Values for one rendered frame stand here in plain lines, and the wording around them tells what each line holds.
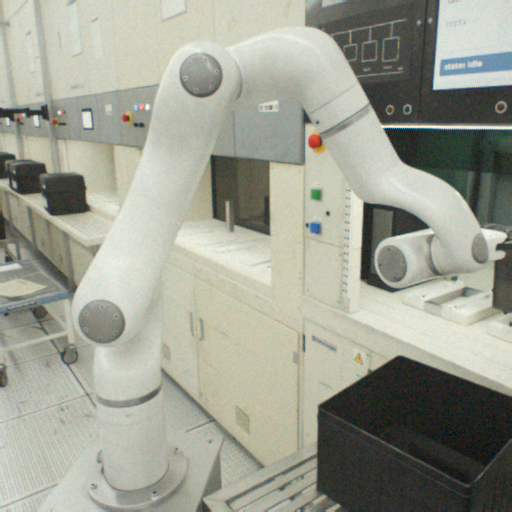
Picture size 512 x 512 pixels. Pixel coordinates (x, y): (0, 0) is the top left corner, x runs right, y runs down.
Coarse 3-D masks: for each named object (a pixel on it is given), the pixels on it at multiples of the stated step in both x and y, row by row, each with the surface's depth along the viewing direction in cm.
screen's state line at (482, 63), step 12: (444, 60) 101; (456, 60) 99; (468, 60) 97; (480, 60) 95; (492, 60) 93; (504, 60) 91; (444, 72) 101; (456, 72) 99; (468, 72) 97; (480, 72) 95
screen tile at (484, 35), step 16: (448, 0) 98; (464, 0) 95; (480, 0) 93; (496, 0) 90; (448, 16) 99; (496, 16) 91; (448, 32) 99; (464, 32) 96; (480, 32) 94; (496, 32) 91; (448, 48) 100; (464, 48) 97
